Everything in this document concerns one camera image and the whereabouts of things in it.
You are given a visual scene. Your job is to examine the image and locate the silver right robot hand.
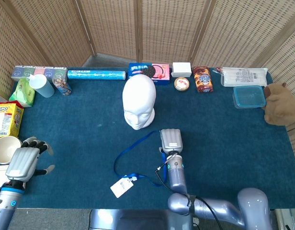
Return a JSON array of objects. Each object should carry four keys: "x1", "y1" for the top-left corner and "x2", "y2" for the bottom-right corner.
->
[{"x1": 159, "y1": 128, "x2": 184, "y2": 154}]

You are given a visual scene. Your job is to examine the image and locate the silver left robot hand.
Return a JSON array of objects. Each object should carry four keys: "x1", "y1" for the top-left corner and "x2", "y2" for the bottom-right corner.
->
[{"x1": 5, "y1": 137, "x2": 56, "y2": 183}]

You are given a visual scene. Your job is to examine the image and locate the blue lanyard strap with clip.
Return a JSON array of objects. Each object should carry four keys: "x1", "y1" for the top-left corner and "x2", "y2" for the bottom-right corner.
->
[{"x1": 113, "y1": 129, "x2": 168, "y2": 187}]

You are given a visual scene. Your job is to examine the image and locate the white ID badge card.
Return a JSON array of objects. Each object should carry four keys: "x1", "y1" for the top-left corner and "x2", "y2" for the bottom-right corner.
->
[{"x1": 110, "y1": 178, "x2": 135, "y2": 198}]

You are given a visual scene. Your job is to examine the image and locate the cream bowl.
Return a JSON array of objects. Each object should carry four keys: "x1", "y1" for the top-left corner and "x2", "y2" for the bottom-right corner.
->
[{"x1": 0, "y1": 136, "x2": 23, "y2": 166}]

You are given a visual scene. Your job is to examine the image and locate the yellow Lipo biscuit box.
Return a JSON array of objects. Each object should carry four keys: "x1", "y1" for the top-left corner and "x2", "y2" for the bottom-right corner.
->
[{"x1": 0, "y1": 101, "x2": 25, "y2": 141}]

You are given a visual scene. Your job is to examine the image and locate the white foam mannequin head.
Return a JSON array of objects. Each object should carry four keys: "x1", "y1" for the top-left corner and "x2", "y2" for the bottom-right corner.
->
[{"x1": 122, "y1": 74, "x2": 157, "y2": 131}]

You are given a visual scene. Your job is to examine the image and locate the round tin with yellow lid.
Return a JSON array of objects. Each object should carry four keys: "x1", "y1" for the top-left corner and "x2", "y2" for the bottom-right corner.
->
[{"x1": 174, "y1": 77, "x2": 190, "y2": 92}]

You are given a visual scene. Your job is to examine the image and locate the teal velvet tablecloth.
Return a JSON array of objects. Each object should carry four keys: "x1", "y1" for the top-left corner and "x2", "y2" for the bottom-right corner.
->
[{"x1": 0, "y1": 66, "x2": 295, "y2": 209}]

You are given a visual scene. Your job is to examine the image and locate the brown chocolate biscuit packet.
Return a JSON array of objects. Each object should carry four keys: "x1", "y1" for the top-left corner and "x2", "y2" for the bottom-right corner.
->
[{"x1": 192, "y1": 66, "x2": 214, "y2": 94}]

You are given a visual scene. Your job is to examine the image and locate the blue pink Oreo box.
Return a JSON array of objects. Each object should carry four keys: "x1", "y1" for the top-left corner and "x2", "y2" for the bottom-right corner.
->
[{"x1": 127, "y1": 62, "x2": 170, "y2": 86}]

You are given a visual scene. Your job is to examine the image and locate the green tissue packet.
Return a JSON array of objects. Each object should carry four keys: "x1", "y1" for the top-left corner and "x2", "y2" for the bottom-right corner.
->
[{"x1": 8, "y1": 78, "x2": 35, "y2": 108}]

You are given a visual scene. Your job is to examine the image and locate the small white box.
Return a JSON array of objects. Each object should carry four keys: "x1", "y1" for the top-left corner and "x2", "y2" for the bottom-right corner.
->
[{"x1": 171, "y1": 62, "x2": 193, "y2": 78}]

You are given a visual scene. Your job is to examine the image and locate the pale mint paper cup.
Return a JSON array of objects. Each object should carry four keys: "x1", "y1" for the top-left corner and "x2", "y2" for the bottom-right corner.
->
[{"x1": 29, "y1": 74, "x2": 55, "y2": 98}]

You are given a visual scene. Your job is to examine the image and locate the clear jar of biscuit sticks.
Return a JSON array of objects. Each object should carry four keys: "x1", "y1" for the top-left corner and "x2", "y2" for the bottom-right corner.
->
[{"x1": 52, "y1": 75, "x2": 73, "y2": 97}]

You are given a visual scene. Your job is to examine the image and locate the grey robot torso base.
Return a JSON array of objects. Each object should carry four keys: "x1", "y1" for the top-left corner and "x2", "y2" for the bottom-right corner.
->
[{"x1": 89, "y1": 208, "x2": 193, "y2": 230}]

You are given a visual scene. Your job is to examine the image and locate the clear container with blue lid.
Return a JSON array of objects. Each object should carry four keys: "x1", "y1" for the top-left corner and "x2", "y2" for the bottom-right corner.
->
[{"x1": 232, "y1": 85, "x2": 267, "y2": 110}]

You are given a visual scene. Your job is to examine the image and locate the clear bag of white items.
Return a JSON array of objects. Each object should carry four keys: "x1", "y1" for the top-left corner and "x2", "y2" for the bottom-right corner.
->
[{"x1": 220, "y1": 67, "x2": 268, "y2": 87}]

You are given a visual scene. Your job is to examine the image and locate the blue cling film roll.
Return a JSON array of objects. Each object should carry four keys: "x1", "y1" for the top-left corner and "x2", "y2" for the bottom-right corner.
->
[{"x1": 67, "y1": 69, "x2": 127, "y2": 81}]

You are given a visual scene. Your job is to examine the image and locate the brown plush toy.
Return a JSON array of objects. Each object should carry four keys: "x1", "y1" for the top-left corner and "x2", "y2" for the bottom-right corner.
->
[{"x1": 261, "y1": 82, "x2": 295, "y2": 127}]

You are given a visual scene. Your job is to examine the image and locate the wicker folding screen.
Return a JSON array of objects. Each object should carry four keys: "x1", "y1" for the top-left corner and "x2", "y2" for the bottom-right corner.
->
[{"x1": 0, "y1": 0, "x2": 295, "y2": 173}]

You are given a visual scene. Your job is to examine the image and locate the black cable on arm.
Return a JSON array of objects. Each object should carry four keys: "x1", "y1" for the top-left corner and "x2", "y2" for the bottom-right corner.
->
[{"x1": 154, "y1": 162, "x2": 225, "y2": 230}]

